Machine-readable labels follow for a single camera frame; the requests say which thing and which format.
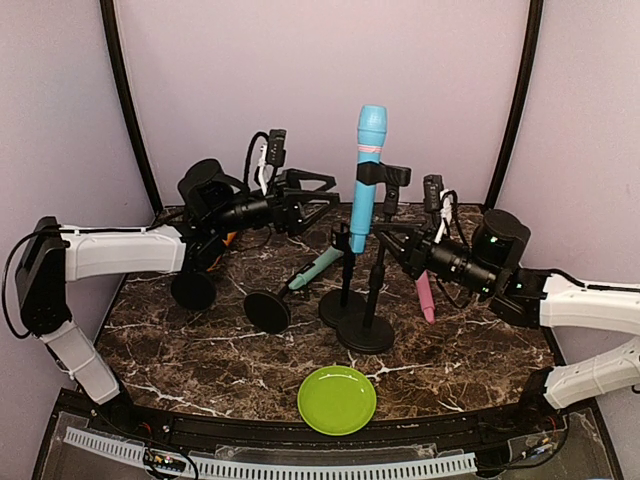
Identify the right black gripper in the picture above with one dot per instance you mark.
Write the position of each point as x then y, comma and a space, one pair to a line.
414, 254

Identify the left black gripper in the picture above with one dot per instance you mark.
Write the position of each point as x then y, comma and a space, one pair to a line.
285, 205

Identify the pink toy microphone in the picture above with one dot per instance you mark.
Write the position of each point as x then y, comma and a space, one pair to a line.
423, 288

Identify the black stand of pink microphone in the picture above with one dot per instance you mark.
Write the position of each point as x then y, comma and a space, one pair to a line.
338, 304

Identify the black stand of blue microphone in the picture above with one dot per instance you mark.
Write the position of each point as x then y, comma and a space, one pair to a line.
367, 333

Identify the blue toy microphone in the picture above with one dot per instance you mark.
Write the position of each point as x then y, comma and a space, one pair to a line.
371, 136

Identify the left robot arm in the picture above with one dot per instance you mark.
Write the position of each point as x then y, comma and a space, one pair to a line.
215, 205

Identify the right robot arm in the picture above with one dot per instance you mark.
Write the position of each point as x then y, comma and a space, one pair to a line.
531, 298

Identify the teal toy microphone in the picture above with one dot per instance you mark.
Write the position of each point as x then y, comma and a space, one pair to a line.
312, 269

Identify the orange toy microphone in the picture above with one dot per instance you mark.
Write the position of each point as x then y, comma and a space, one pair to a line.
218, 248

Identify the black stand of teal microphone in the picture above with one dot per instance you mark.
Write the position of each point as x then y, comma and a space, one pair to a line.
268, 311

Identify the black stand of orange microphone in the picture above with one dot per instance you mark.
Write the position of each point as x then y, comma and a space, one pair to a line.
195, 291

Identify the green plate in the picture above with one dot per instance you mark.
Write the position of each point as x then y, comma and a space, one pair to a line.
336, 400

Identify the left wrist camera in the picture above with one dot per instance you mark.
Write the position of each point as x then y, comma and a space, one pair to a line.
272, 153

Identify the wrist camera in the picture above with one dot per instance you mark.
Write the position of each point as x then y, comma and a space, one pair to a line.
438, 205
272, 153

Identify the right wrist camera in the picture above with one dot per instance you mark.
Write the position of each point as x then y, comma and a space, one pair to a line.
438, 205

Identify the right black frame post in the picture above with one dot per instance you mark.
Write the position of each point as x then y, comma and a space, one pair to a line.
520, 94

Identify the black frame post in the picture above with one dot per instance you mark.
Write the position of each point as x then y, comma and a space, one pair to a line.
520, 94
128, 110

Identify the black front rail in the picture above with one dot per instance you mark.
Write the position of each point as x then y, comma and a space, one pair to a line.
484, 429

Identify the left black frame post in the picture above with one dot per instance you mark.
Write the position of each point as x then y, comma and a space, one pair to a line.
128, 110

